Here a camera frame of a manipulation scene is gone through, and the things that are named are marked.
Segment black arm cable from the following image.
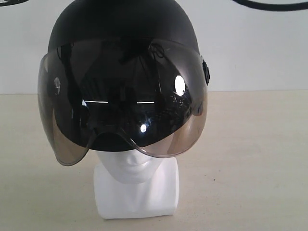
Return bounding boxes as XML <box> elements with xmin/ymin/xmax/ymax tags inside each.
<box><xmin>231</xmin><ymin>0</ymin><xmax>308</xmax><ymax>12</ymax></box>
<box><xmin>0</xmin><ymin>0</ymin><xmax>27</xmax><ymax>7</ymax></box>

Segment black helmet with tinted visor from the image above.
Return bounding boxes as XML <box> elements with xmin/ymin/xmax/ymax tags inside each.
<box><xmin>38</xmin><ymin>0</ymin><xmax>210</xmax><ymax>166</ymax></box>

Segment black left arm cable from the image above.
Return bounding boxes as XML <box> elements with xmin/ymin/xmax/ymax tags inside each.
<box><xmin>0</xmin><ymin>0</ymin><xmax>27</xmax><ymax>7</ymax></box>

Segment white foam mannequin head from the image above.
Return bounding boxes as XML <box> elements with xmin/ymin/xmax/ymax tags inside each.
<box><xmin>93</xmin><ymin>150</ymin><xmax>180</xmax><ymax>219</ymax></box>

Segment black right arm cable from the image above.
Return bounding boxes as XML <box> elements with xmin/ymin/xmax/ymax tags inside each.
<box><xmin>231</xmin><ymin>0</ymin><xmax>308</xmax><ymax>12</ymax></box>

